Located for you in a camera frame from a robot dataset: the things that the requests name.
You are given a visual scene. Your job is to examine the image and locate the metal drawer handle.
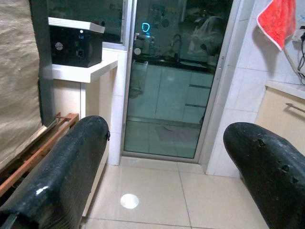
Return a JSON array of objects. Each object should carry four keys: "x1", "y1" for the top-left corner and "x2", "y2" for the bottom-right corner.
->
[{"x1": 285, "y1": 103, "x2": 305, "y2": 114}]

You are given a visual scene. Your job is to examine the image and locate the black wall cable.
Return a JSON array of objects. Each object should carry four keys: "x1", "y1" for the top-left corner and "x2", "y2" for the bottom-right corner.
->
[{"x1": 296, "y1": 32, "x2": 305, "y2": 81}]

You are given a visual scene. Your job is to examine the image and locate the beige drawer cabinet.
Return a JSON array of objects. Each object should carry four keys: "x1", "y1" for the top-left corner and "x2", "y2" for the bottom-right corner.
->
[{"x1": 254, "y1": 80, "x2": 305, "y2": 153}]

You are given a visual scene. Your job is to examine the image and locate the pale wooden stick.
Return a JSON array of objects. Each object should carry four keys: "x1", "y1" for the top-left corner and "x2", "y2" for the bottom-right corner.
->
[{"x1": 283, "y1": 49, "x2": 305, "y2": 81}]

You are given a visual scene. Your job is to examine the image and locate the glass sliding door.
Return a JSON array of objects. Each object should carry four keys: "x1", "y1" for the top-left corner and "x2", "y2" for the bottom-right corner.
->
[{"x1": 121, "y1": 0, "x2": 240, "y2": 163}]

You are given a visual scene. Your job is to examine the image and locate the red cloth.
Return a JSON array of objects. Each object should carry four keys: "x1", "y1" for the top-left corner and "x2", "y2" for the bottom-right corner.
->
[{"x1": 256, "y1": 0, "x2": 297, "y2": 52}]

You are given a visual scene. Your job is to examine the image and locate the black box appliance white lid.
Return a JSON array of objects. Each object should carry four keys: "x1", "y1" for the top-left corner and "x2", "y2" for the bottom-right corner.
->
[{"x1": 48, "y1": 17, "x2": 106, "y2": 68}]

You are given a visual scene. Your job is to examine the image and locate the white wall socket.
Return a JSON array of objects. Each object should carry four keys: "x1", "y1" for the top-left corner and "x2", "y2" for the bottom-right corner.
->
[{"x1": 291, "y1": 22, "x2": 305, "y2": 44}]

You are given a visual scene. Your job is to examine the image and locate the dark glass window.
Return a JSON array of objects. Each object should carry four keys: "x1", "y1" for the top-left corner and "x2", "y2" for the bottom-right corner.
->
[{"x1": 46, "y1": 0, "x2": 127, "y2": 45}]

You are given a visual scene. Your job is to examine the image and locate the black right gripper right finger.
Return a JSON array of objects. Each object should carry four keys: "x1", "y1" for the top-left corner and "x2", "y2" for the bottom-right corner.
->
[{"x1": 223, "y1": 122, "x2": 305, "y2": 229}]

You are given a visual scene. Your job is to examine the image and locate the white shelf unit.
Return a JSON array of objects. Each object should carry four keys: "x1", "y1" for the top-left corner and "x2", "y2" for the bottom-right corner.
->
[{"x1": 51, "y1": 47, "x2": 120, "y2": 217}]

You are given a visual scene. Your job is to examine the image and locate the brown wooden slat rack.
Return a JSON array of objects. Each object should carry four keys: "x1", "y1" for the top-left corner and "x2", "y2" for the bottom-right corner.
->
[{"x1": 0, "y1": 112, "x2": 80, "y2": 198}]

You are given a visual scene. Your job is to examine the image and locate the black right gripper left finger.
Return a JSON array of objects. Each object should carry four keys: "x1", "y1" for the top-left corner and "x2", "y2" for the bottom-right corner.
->
[{"x1": 0, "y1": 115, "x2": 111, "y2": 229}]

